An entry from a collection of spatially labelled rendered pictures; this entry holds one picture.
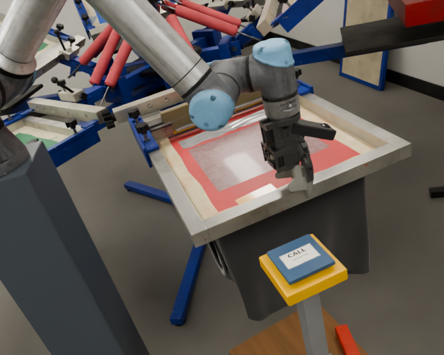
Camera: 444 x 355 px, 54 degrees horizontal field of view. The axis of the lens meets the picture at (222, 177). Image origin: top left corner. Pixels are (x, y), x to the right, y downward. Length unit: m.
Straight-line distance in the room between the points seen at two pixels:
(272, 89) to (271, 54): 0.07
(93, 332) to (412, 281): 1.43
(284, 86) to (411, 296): 1.42
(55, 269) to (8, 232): 0.14
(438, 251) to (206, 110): 1.74
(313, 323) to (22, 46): 0.86
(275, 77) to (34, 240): 0.66
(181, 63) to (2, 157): 0.48
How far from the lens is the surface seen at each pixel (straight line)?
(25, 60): 1.09
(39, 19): 1.01
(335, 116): 1.35
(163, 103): 1.70
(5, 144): 1.05
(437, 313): 2.06
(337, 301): 2.09
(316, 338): 1.03
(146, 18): 0.77
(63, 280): 1.17
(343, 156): 1.19
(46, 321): 1.27
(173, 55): 0.77
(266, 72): 0.87
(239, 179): 1.17
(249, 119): 1.49
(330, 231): 1.28
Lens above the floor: 1.57
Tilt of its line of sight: 31 degrees down
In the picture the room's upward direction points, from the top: 15 degrees counter-clockwise
